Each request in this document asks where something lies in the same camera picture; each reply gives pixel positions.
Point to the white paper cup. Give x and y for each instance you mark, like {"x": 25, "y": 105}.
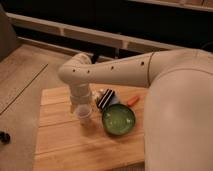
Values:
{"x": 83, "y": 113}

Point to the orange carrot toy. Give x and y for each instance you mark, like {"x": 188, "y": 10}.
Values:
{"x": 133, "y": 101}

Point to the wooden board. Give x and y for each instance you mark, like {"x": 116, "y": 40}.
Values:
{"x": 63, "y": 144}

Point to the green ceramic bowl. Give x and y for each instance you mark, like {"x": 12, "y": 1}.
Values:
{"x": 118, "y": 119}

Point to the blue cloth piece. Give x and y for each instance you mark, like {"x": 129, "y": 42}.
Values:
{"x": 114, "y": 100}

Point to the black table leg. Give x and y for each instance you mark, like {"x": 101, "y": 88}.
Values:
{"x": 94, "y": 58}

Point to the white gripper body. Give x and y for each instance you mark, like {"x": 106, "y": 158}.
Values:
{"x": 79, "y": 94}

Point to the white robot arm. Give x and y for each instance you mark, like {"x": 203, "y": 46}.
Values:
{"x": 178, "y": 111}

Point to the black object on floor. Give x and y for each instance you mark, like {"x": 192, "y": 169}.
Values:
{"x": 4, "y": 137}

